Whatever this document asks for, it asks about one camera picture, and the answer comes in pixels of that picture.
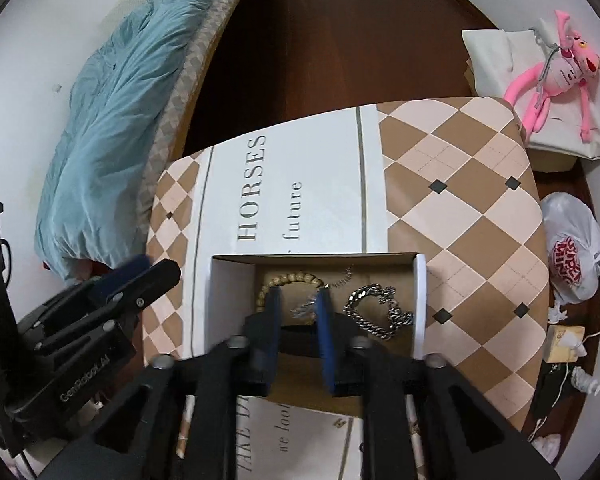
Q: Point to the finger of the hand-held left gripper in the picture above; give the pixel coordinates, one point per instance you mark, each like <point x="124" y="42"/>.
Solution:
<point x="155" y="282"/>
<point x="127" y="272"/>

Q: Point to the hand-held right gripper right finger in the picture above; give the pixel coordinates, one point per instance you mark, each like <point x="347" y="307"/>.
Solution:
<point x="326" y="345"/>

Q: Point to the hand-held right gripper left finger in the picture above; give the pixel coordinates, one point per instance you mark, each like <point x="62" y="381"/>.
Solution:
<point x="274" y="322"/>

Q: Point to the white cardboard jewelry box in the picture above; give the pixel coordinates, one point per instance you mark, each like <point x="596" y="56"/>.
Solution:
<point x="230" y="300"/>

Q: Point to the blue blanket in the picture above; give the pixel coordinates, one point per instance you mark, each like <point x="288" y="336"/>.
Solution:
<point x="115" y="110"/>

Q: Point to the checkered printed tablecloth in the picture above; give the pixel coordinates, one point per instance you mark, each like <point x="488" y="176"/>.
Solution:
<point x="455" y="185"/>

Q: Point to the beige checkered mattress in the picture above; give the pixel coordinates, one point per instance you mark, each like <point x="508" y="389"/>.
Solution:
<point x="190" y="75"/>

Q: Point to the small tan carton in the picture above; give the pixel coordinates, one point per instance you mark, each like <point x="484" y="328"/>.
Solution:
<point x="560" y="345"/>

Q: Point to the crumpled white tissue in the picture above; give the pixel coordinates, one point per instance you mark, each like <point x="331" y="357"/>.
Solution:
<point x="546" y="446"/>
<point x="585" y="381"/>

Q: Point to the white plastic bag red print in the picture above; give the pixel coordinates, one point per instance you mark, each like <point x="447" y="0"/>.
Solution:
<point x="565" y="220"/>

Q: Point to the brown cardboard box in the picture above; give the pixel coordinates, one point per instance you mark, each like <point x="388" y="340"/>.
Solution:
<point x="550" y="160"/>

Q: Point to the white tote bag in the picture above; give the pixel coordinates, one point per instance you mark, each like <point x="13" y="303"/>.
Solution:
<point x="490" y="60"/>

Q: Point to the pink plush toy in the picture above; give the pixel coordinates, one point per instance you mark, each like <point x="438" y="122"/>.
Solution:
<point x="565" y="70"/>

